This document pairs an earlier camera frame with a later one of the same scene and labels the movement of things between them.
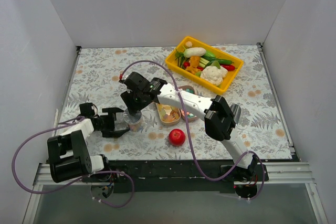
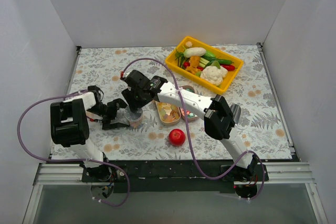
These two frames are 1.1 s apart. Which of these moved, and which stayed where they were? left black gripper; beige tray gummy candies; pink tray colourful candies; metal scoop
Moved: left black gripper
Stayed: beige tray gummy candies; metal scoop; pink tray colourful candies
